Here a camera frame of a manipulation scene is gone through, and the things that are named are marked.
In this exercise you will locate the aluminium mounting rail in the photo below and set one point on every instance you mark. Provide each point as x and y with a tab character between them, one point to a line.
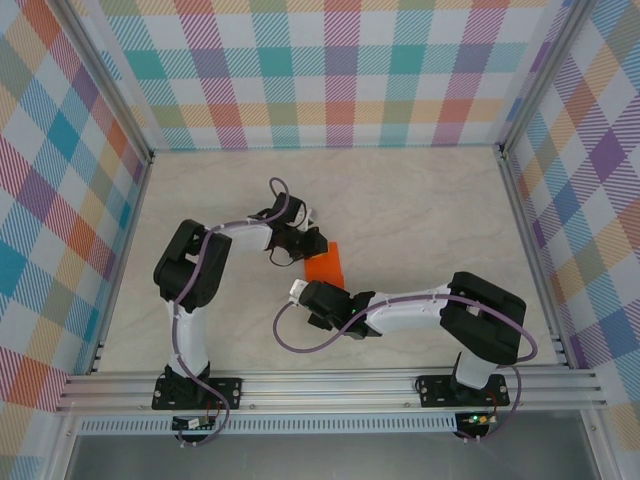
325	390

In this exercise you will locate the circuit board with green light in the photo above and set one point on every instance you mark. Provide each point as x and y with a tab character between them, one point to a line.
477	419

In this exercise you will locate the aluminium side rail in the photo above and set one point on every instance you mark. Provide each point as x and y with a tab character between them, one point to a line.
532	210
125	260

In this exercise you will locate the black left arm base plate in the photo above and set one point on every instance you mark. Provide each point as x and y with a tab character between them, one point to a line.
227	392

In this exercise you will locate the orange paper sheet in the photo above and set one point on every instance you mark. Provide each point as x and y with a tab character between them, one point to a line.
325	267

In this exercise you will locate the small black circuit board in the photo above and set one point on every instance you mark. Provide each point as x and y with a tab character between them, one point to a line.
190	424

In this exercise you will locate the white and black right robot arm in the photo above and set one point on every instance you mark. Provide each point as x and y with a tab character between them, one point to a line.
410	312

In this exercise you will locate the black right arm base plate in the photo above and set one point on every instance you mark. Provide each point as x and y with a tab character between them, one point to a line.
432	390

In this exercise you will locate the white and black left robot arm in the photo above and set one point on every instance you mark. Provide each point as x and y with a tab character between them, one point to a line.
192	270

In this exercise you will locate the aluminium frame post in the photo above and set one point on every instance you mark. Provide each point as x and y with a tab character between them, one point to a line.
545	75
107	85

